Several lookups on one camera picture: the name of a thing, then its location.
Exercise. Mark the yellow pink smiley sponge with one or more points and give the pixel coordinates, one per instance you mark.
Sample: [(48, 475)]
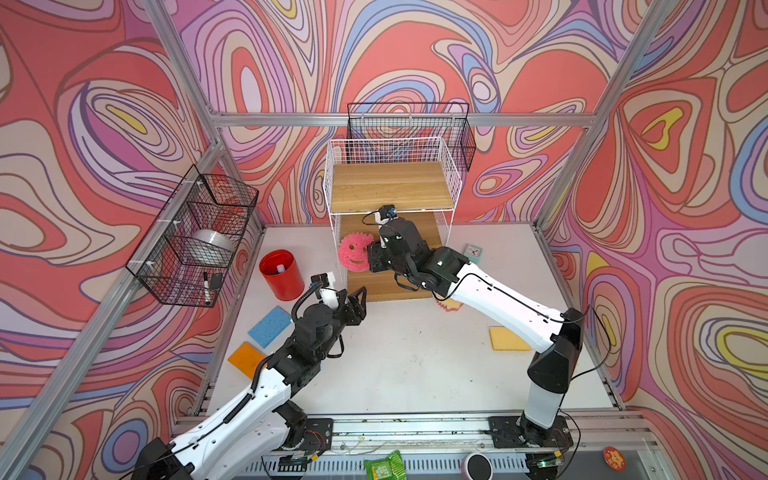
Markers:
[(449, 305)]

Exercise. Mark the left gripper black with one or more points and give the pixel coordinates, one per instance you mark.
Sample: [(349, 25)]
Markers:
[(359, 311)]

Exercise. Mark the white wire wooden shelf rack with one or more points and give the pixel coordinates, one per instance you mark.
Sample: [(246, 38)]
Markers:
[(418, 176)]

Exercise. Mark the blue rectangular sponge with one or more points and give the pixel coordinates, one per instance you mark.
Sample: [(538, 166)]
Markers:
[(270, 327)]

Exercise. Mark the black marker pen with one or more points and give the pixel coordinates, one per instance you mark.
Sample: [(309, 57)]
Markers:
[(206, 289)]

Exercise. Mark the black white round speaker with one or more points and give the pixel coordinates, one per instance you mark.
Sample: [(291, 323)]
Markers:
[(476, 466)]

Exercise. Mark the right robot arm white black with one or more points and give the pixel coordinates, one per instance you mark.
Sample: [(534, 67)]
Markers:
[(556, 337)]

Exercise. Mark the mint square alarm clock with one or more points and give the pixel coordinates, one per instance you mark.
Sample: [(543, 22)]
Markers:
[(474, 253)]

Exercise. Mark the black wire basket left wall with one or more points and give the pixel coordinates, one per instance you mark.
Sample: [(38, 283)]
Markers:
[(169, 263)]

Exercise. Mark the red cylindrical cup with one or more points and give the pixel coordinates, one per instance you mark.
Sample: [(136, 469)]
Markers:
[(281, 272)]

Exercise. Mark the pink smiley scrub sponge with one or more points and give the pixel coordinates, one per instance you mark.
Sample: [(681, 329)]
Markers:
[(353, 253)]

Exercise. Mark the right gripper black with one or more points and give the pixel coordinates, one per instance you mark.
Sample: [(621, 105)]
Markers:
[(374, 255)]

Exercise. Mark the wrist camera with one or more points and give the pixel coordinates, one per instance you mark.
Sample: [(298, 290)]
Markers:
[(385, 214), (323, 287)]

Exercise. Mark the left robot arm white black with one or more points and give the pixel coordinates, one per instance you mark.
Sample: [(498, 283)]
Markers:
[(263, 417)]

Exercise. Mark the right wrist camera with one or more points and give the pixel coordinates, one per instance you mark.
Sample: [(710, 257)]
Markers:
[(385, 214)]

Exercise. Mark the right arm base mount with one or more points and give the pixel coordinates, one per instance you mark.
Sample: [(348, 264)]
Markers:
[(545, 448)]

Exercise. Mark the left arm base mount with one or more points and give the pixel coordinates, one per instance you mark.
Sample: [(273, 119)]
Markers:
[(306, 440)]

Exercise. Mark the red round sticker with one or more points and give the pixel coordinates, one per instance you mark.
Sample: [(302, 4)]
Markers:
[(614, 459)]

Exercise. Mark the green snack packet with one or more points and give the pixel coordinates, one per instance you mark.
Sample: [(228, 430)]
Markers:
[(391, 467)]

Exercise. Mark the black wire basket back wall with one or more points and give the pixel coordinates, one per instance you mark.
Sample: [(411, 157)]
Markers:
[(449, 120)]

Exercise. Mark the orange yellow rectangular sponge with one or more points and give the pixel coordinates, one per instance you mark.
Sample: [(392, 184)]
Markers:
[(246, 358)]

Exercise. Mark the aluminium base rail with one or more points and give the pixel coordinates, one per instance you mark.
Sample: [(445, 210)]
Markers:
[(433, 443)]

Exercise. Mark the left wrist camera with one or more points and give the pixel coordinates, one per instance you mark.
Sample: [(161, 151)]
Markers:
[(323, 287)]

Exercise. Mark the black wire basket wall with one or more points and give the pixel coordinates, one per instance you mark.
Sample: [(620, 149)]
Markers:
[(169, 263), (449, 120)]

